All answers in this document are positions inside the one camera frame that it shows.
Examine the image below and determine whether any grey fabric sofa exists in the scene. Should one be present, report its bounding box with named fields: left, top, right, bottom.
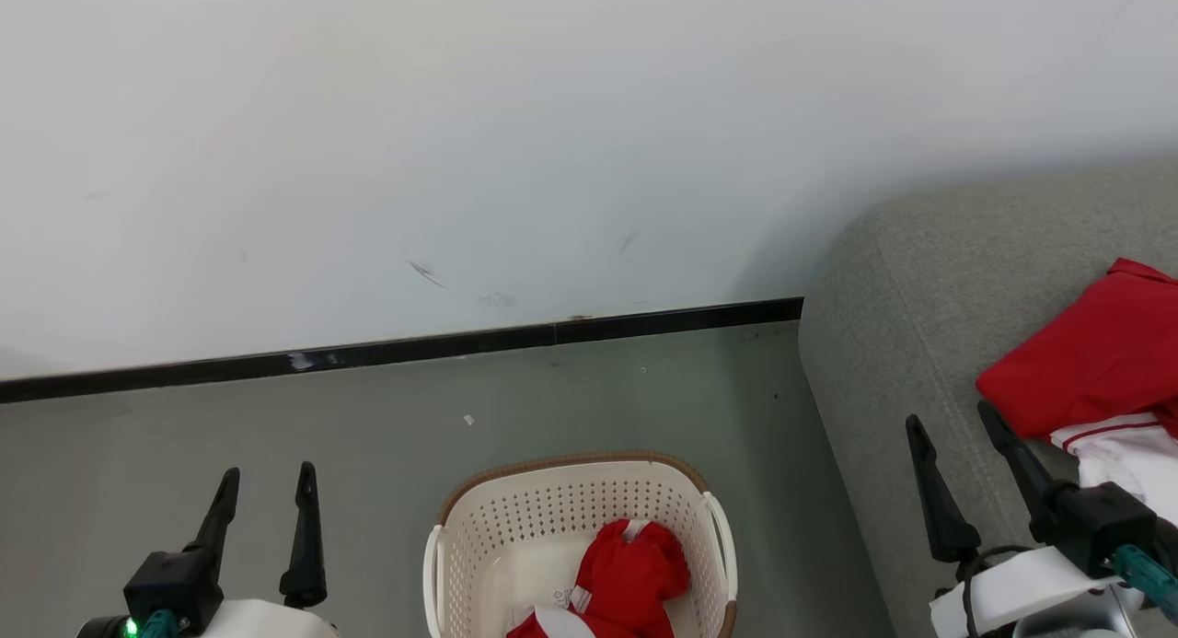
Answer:
left=799, top=164, right=1178, bottom=638

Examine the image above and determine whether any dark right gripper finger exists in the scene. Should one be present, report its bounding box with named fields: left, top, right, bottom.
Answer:
left=977, top=400, right=1061, bottom=539
left=906, top=414, right=984, bottom=565

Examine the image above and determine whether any teal right gripper cable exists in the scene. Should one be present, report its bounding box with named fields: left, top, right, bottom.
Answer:
left=1109, top=544, right=1178, bottom=625

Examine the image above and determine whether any black wall baseboard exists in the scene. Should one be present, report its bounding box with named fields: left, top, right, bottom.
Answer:
left=0, top=296, right=804, bottom=405

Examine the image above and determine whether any thin black right gripper cable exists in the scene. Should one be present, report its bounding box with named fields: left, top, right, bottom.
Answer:
left=957, top=546, right=1036, bottom=638

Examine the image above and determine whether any white perforated laundry basket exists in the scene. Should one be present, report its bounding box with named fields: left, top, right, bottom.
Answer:
left=423, top=450, right=739, bottom=638

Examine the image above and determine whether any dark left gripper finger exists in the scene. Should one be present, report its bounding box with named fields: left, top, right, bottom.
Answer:
left=279, top=461, right=329, bottom=611
left=182, top=468, right=242, bottom=559

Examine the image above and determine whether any red jersey with white sleeve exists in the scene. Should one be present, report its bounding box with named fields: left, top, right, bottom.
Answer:
left=976, top=258, right=1178, bottom=528

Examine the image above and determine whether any red garment with white lettering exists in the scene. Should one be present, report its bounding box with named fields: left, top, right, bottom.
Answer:
left=506, top=518, right=691, bottom=638

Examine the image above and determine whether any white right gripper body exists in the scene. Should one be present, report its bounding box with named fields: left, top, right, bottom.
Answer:
left=930, top=546, right=1119, bottom=638

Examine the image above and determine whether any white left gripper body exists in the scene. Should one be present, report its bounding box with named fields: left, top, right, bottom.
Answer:
left=198, top=599, right=340, bottom=638

